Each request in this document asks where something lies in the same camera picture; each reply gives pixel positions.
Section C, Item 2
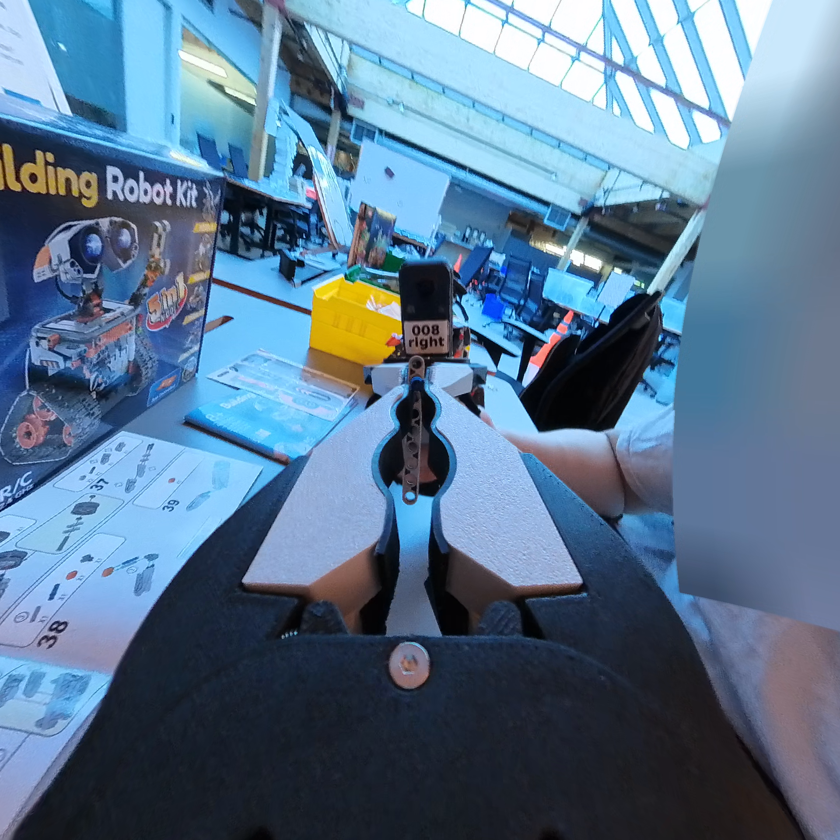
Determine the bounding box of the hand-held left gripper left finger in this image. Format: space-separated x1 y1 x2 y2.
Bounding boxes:
241 384 413 636

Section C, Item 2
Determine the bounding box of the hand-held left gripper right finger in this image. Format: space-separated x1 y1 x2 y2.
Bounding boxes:
420 384 585 636

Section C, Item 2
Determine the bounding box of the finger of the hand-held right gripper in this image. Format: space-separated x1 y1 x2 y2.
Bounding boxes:
364 363 409 398
427 363 483 403

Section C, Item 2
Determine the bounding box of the grey toy beam with holes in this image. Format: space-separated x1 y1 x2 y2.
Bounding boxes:
397 356 426 505

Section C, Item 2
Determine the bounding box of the person's right forearm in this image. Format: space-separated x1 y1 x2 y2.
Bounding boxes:
482 410 624 519

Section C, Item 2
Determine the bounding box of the grey desk with wooden edge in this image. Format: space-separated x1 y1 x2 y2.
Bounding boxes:
213 249 349 309

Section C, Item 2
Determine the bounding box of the green plastic bin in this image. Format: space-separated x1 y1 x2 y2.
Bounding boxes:
346 264 401 293

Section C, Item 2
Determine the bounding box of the yellow plastic bin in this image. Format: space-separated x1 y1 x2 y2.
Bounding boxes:
310 276 403 365

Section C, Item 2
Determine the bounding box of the dark flower print box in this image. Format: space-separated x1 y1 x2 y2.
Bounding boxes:
348 201 398 270

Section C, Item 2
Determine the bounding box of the orange safety vest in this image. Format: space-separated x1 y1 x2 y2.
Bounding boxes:
521 311 581 385

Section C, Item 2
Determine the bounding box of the whiteboard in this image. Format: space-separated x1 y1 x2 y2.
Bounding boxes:
351 141 450 247

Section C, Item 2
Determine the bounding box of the sticker sheet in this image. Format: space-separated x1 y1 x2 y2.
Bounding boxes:
209 351 361 421

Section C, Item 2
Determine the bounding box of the blue instruction booklet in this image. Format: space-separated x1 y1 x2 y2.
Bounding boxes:
185 390 358 463

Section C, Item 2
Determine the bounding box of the tilted wooden board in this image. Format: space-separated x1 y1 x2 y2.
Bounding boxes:
308 147 355 250

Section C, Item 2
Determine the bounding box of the black bag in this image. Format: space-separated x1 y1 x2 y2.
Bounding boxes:
521 292 664 434

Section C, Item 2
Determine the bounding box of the white instruction sheet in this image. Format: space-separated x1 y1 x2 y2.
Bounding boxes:
0 430 263 815

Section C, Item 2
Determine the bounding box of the robot kit box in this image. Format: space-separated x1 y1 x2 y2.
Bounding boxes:
0 115 227 500

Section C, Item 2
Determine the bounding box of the person's grey t-shirt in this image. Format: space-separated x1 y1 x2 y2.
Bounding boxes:
607 407 840 840

